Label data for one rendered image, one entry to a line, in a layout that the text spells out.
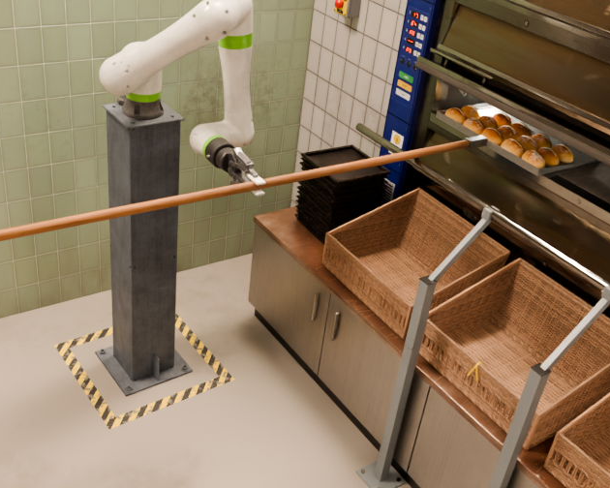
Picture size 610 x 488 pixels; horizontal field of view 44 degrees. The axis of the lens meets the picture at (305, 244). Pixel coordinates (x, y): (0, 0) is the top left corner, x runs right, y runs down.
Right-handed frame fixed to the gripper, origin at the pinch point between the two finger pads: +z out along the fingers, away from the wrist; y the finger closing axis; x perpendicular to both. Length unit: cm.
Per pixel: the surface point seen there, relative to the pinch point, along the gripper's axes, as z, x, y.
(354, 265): -7, -53, 50
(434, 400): 51, -48, 69
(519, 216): 25, -102, 21
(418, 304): 39, -43, 34
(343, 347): 1, -48, 83
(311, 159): -57, -63, 29
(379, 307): 11, -53, 58
